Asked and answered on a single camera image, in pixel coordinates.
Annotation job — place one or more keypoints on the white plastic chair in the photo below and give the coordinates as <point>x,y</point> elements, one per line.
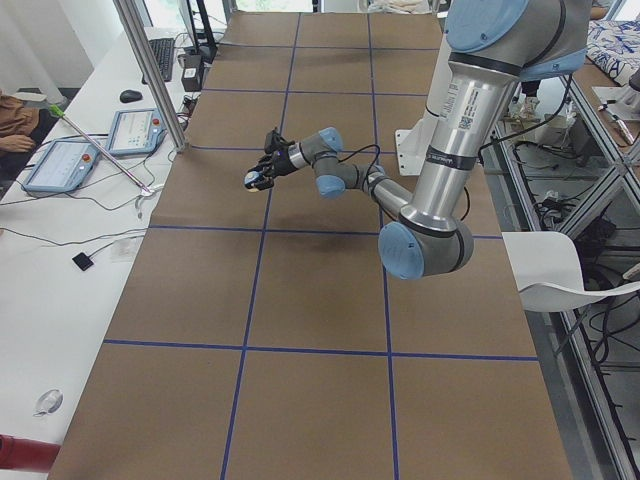
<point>548,273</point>

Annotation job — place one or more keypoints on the black keyboard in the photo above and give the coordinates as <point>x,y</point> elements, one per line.
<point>163,50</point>

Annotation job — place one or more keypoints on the person in brown shirt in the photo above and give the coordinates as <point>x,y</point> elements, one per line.
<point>18,122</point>

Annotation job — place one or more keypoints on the near blue teach pendant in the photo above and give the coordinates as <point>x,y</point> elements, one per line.
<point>62,168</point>

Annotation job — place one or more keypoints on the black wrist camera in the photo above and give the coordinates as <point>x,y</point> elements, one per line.
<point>274,141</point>

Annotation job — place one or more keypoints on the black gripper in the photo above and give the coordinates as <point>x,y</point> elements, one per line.
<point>278,163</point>

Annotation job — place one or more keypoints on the far blue teach pendant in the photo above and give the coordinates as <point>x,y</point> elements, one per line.
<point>135,132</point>

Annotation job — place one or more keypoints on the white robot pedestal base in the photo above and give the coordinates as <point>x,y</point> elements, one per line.
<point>411,145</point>

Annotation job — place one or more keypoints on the black computer mouse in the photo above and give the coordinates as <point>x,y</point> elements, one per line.
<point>130,96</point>

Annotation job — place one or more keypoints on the metal rod green handle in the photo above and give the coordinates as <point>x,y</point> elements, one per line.
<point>60,114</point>

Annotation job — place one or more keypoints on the aluminium frame post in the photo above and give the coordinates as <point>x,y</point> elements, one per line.
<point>135,32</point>

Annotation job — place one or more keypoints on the black monitor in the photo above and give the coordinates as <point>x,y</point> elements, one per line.
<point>197,24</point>

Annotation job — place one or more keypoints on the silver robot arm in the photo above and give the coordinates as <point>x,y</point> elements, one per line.
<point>494,46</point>

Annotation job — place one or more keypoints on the red cylinder object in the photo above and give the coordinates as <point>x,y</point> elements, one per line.
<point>27,455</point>

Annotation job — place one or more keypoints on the blue teach pendant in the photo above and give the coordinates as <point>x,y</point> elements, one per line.
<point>62,168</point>
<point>135,132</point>

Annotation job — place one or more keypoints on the small black square pad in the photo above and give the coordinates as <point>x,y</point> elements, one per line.
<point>83,261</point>

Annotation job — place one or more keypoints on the black power adapter box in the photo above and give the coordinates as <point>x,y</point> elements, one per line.
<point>192,73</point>

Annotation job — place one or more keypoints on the brown paper table cover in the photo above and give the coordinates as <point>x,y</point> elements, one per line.
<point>258,336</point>

